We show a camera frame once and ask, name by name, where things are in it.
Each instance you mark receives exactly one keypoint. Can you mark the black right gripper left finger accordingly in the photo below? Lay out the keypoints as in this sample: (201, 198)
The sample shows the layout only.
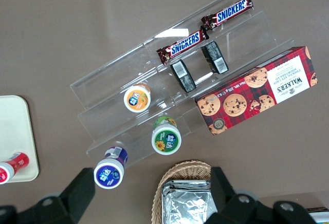
(64, 206)

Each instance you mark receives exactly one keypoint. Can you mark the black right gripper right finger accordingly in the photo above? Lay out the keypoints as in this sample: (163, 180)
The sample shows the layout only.
(244, 211)

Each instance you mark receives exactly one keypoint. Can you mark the woven wicker basket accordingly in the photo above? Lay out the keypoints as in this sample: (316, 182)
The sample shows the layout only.
(160, 180)

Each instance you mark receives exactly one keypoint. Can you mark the cream plastic tray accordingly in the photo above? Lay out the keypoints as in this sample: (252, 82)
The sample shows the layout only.
(13, 131)

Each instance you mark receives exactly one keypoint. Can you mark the purple gum bottle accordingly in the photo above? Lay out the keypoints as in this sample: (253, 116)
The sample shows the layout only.
(109, 174)

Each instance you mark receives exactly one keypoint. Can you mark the silver foil packet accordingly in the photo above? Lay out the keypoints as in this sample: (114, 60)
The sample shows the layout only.
(185, 203)

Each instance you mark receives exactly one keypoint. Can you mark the red gum bottle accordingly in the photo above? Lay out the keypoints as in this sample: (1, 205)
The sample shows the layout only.
(15, 165)

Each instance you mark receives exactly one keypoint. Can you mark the green gum bottle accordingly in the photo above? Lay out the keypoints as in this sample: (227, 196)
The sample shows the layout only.
(166, 139)

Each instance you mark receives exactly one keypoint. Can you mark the red tartan Walkers cookie box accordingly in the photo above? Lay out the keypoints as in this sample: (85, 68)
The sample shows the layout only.
(257, 90)

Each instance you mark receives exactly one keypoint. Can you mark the orange gum bottle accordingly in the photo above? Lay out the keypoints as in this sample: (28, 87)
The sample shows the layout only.
(136, 100)

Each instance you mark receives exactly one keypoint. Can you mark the clear acrylic tiered display stand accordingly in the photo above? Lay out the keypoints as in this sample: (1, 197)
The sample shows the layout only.
(115, 80)

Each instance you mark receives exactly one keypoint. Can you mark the small black chocolate box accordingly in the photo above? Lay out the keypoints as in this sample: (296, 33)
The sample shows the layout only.
(183, 76)
(214, 57)

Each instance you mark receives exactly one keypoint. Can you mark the Snickers chocolate bar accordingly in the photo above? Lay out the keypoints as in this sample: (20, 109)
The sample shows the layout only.
(231, 9)
(185, 44)

